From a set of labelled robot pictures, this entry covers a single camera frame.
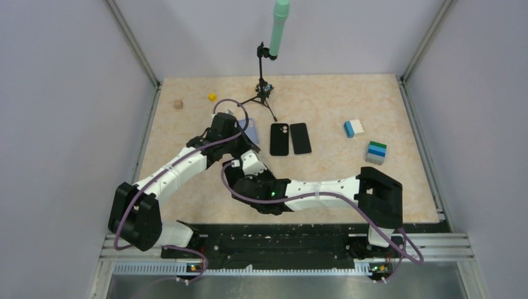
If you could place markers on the lilac phone case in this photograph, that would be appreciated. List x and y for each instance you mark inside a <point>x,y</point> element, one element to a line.
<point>251,129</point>

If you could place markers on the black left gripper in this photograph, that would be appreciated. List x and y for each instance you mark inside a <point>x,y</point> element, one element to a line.
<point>246,145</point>

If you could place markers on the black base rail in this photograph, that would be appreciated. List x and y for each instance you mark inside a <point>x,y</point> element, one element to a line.
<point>282,246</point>

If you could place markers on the blue white toy block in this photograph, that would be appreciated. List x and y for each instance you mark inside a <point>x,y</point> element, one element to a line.
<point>353,128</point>

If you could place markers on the black phone case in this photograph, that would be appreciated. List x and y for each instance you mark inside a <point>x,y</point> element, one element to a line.
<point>279,139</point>

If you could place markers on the black mini tripod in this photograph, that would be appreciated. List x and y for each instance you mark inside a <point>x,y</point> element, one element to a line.
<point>263,89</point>

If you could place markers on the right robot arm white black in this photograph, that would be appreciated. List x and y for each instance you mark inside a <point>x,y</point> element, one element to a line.
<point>376,197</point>

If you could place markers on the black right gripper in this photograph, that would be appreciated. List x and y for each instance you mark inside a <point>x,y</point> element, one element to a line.
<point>264,173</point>

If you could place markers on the green blue grey block stack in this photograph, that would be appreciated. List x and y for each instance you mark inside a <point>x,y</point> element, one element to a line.
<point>375,152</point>

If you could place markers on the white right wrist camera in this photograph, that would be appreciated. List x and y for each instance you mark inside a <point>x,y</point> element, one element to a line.
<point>249,163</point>

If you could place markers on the brown wooden cube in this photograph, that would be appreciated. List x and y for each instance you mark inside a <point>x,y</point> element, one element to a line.
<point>178,104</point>

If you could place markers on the mint green microphone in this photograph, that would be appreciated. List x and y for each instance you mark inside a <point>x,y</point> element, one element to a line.
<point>281,12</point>

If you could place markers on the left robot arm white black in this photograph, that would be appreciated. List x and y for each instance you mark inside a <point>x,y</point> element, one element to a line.
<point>136,211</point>

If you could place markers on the yellow cube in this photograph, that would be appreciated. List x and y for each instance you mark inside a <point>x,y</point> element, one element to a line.
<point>212,97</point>

